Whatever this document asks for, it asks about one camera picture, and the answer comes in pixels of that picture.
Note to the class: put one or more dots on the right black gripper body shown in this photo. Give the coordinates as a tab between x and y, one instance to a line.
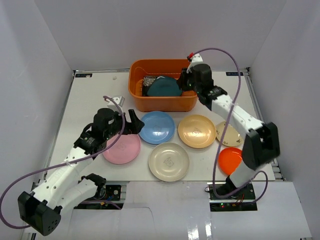
191	86

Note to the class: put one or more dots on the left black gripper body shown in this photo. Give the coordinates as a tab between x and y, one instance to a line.
126	124

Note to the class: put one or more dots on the teal square plate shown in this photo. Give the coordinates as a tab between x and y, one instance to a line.
164	86

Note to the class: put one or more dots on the pink round plate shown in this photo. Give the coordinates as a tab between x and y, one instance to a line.
125	150

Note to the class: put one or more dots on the blue round plate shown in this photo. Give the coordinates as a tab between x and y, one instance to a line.
159	127

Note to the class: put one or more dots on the black floral rectangular plate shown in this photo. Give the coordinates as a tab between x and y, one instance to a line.
146	84

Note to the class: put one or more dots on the cream round plate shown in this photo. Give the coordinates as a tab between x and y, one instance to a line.
169	162

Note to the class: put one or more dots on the tan round plate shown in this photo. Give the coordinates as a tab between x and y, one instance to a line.
197	131

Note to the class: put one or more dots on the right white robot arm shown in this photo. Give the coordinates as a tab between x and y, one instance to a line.
261	140

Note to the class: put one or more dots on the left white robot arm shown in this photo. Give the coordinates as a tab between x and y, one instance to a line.
65	188

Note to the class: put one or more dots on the orange plastic bin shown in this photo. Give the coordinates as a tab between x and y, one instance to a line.
159	67

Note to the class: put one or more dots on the small cream patterned plate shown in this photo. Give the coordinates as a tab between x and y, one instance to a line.
231	138

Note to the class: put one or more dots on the orange round plate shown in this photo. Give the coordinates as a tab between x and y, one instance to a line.
229	159

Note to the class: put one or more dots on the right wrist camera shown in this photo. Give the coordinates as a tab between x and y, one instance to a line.
195	59

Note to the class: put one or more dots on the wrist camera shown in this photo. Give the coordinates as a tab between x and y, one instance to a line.
195	59
116	101

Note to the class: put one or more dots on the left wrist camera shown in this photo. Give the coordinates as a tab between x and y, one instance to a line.
116	101

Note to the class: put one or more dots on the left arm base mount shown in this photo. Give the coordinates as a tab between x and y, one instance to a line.
110	200

